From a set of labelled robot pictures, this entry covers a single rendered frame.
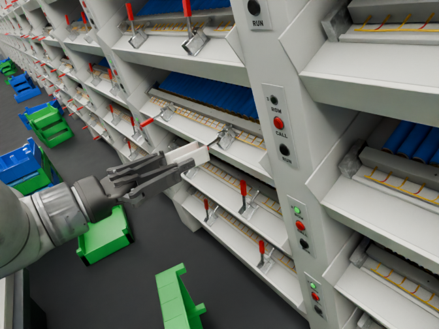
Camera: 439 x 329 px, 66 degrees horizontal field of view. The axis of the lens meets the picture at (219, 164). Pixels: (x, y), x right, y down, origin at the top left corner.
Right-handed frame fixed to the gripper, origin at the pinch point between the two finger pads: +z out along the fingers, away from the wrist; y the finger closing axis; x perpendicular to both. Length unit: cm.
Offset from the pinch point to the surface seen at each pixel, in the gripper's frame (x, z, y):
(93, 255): -55, -21, -63
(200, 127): -0.3, 9.6, -11.3
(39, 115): -38, -11, -245
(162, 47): 18.1, 6.2, -13.9
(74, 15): 26, 13, -114
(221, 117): 3.2, 11.0, -3.6
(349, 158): 3.8, 11.3, 27.0
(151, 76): 6.7, 13.8, -44.3
